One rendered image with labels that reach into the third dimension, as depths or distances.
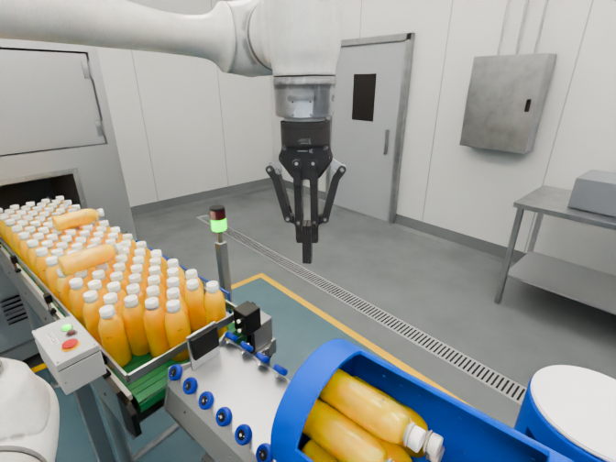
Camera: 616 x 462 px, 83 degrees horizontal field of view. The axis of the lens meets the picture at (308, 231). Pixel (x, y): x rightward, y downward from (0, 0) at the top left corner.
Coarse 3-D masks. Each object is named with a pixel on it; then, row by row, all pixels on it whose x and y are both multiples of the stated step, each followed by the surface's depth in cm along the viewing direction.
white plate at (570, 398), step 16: (544, 368) 92; (560, 368) 92; (576, 368) 92; (544, 384) 88; (560, 384) 88; (576, 384) 88; (592, 384) 88; (608, 384) 88; (544, 400) 83; (560, 400) 83; (576, 400) 83; (592, 400) 83; (608, 400) 83; (544, 416) 80; (560, 416) 79; (576, 416) 79; (592, 416) 79; (608, 416) 79; (560, 432) 76; (576, 432) 76; (592, 432) 76; (608, 432) 76; (592, 448) 72; (608, 448) 72
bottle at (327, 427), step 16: (320, 400) 71; (320, 416) 67; (336, 416) 67; (304, 432) 68; (320, 432) 65; (336, 432) 64; (352, 432) 64; (336, 448) 63; (352, 448) 62; (368, 448) 61; (384, 448) 63
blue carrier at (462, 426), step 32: (320, 352) 70; (352, 352) 71; (320, 384) 65; (384, 384) 81; (416, 384) 66; (288, 416) 64; (448, 416) 72; (480, 416) 60; (288, 448) 63; (448, 448) 73; (480, 448) 69; (512, 448) 64; (544, 448) 54
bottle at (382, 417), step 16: (336, 384) 69; (352, 384) 68; (336, 400) 68; (352, 400) 66; (368, 400) 65; (384, 400) 65; (352, 416) 66; (368, 416) 63; (384, 416) 62; (400, 416) 62; (368, 432) 65; (384, 432) 62; (400, 432) 61
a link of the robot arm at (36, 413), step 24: (0, 360) 56; (0, 384) 53; (24, 384) 55; (48, 384) 66; (0, 408) 51; (24, 408) 54; (48, 408) 60; (0, 432) 51; (24, 432) 53; (48, 432) 57; (48, 456) 55
